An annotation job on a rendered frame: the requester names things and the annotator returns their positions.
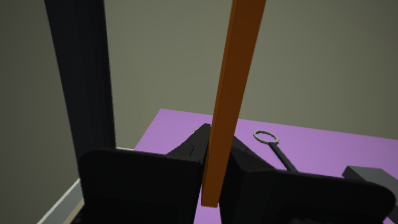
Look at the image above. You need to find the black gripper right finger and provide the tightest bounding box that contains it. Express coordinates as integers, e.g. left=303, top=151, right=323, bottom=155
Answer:
left=219, top=136, right=396, bottom=224

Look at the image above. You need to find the dark grey loop with straight handle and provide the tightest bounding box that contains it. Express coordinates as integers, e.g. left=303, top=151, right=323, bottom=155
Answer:
left=253, top=130, right=298, bottom=172

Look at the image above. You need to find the dark grey square block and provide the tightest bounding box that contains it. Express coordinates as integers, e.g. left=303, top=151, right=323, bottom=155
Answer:
left=342, top=166, right=398, bottom=224

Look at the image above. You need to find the orange-brown long bar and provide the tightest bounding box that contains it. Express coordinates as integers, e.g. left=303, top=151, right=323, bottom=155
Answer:
left=201, top=0, right=267, bottom=208

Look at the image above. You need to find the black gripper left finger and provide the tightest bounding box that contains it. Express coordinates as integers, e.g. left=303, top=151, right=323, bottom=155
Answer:
left=77, top=123, right=211, bottom=224

